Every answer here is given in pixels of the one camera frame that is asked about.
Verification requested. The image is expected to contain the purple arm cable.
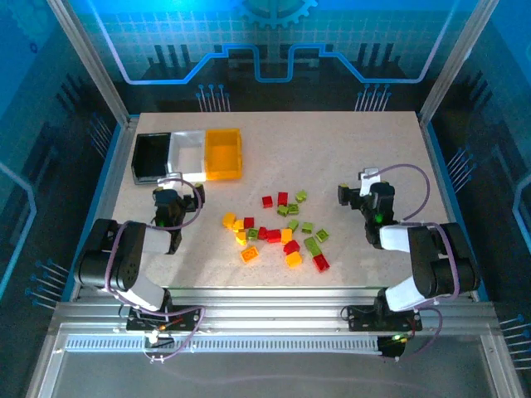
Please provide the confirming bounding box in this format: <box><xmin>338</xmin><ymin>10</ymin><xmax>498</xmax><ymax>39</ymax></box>
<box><xmin>373</xmin><ymin>163</ymin><xmax>461</xmax><ymax>362</ymax></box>
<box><xmin>105</xmin><ymin>178</ymin><xmax>207</xmax><ymax>362</ymax></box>

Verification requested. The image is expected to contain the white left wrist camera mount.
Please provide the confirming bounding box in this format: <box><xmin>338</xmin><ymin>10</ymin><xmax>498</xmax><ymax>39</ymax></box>
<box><xmin>158</xmin><ymin>172</ymin><xmax>185</xmax><ymax>188</ymax></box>

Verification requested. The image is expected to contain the aluminium frame post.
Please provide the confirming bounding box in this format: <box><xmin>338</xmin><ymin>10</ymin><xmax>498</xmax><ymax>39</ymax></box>
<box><xmin>417</xmin><ymin>0</ymin><xmax>502</xmax><ymax>128</ymax></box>
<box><xmin>46</xmin><ymin>0</ymin><xmax>132</xmax><ymax>128</ymax></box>

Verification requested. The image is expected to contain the long green lego brick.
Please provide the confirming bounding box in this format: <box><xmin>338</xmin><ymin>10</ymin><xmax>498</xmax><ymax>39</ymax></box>
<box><xmin>303</xmin><ymin>236</ymin><xmax>324</xmax><ymax>258</ymax></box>

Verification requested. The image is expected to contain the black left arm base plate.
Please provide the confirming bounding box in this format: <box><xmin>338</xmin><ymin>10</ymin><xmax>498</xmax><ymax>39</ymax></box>
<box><xmin>125</xmin><ymin>304</ymin><xmax>203</xmax><ymax>332</ymax></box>

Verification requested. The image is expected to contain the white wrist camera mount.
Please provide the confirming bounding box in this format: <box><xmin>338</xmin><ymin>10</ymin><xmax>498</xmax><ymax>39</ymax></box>
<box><xmin>358</xmin><ymin>167</ymin><xmax>382</xmax><ymax>197</ymax></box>
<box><xmin>158</xmin><ymin>172</ymin><xmax>185</xmax><ymax>188</ymax></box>

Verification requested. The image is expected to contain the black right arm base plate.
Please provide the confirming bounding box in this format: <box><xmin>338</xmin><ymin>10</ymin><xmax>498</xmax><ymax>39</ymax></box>
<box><xmin>345</xmin><ymin>304</ymin><xmax>423</xmax><ymax>332</ymax></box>

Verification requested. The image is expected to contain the aluminium side rail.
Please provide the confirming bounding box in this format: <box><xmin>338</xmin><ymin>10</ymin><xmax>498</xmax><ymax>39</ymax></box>
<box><xmin>85</xmin><ymin>115</ymin><xmax>140</xmax><ymax>250</ymax></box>

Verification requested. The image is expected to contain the grey slotted cable duct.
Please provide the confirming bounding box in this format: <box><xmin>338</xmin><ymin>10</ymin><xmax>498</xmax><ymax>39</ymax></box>
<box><xmin>64</xmin><ymin>336</ymin><xmax>406</xmax><ymax>353</ymax></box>

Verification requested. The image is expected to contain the white plastic container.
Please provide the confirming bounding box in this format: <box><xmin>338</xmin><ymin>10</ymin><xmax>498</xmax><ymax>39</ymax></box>
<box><xmin>168</xmin><ymin>130</ymin><xmax>207</xmax><ymax>183</ymax></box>

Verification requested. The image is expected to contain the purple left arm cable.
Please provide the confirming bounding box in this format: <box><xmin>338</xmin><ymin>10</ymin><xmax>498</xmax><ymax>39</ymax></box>
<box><xmin>105</xmin><ymin>178</ymin><xmax>207</xmax><ymax>362</ymax></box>

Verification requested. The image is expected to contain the black plastic container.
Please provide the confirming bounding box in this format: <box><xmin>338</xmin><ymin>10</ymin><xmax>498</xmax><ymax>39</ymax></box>
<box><xmin>131</xmin><ymin>132</ymin><xmax>173</xmax><ymax>186</ymax></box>

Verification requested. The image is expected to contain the aluminium mounting rail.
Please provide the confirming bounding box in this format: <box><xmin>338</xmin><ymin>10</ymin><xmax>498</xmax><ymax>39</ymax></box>
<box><xmin>53</xmin><ymin>287</ymin><xmax>501</xmax><ymax>337</ymax></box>

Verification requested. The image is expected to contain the yellow plastic container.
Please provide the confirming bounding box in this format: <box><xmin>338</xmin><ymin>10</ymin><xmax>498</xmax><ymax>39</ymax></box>
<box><xmin>204</xmin><ymin>128</ymin><xmax>244</xmax><ymax>182</ymax></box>

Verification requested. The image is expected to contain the black electronics box with lights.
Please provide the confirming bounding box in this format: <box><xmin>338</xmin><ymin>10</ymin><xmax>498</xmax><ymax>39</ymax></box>
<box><xmin>377</xmin><ymin>333</ymin><xmax>410</xmax><ymax>360</ymax></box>

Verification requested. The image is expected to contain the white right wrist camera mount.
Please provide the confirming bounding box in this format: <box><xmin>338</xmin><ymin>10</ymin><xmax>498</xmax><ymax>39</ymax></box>
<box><xmin>358</xmin><ymin>167</ymin><xmax>382</xmax><ymax>197</ymax></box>

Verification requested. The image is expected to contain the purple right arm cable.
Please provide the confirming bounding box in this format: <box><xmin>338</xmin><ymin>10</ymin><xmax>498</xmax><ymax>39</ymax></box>
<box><xmin>373</xmin><ymin>163</ymin><xmax>461</xmax><ymax>362</ymax></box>

